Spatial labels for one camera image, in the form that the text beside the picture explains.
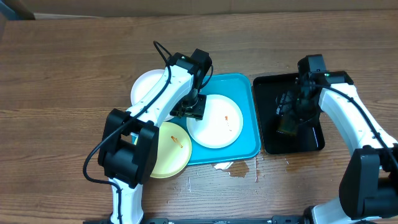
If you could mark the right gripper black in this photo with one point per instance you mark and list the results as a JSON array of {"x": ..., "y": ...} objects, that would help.
[{"x": 289, "y": 109}]

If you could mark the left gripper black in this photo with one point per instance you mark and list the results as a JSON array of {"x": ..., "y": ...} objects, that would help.
[{"x": 199, "y": 113}]

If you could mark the green yellow sponge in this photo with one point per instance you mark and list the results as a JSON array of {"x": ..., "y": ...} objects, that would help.
[{"x": 288, "y": 125}]

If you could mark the white plate with faint stain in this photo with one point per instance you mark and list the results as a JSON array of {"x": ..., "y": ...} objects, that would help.
[{"x": 221, "y": 125}]

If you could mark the white plate with red streak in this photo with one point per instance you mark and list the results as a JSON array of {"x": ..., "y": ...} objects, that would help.
[{"x": 145, "y": 83}]

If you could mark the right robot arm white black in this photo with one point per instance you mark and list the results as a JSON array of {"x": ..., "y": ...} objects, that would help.
[{"x": 368, "y": 189}]

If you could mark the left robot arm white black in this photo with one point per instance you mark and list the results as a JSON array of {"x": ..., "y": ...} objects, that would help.
[{"x": 128, "y": 151}]

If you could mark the black plastic tray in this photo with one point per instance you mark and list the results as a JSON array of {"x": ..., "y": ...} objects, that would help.
[{"x": 266, "y": 91}]

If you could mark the teal plastic tray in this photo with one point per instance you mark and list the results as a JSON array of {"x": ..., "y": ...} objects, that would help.
[{"x": 237, "y": 87}]

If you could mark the yellow plate with orange stain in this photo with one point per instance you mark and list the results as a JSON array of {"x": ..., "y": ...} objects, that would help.
[{"x": 174, "y": 151}]

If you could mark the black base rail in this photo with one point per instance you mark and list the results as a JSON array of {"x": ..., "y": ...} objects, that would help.
[{"x": 276, "y": 219}]

